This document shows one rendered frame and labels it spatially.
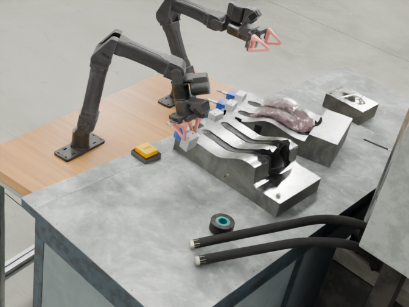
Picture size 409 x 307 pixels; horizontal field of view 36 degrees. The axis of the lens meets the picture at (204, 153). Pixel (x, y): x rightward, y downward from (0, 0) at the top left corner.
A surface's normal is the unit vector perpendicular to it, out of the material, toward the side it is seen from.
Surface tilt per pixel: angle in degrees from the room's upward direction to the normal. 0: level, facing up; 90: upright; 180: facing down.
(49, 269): 90
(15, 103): 0
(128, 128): 0
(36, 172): 0
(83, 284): 90
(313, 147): 90
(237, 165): 90
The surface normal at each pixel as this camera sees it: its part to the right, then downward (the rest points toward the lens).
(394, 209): -0.66, 0.31
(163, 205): 0.17, -0.83
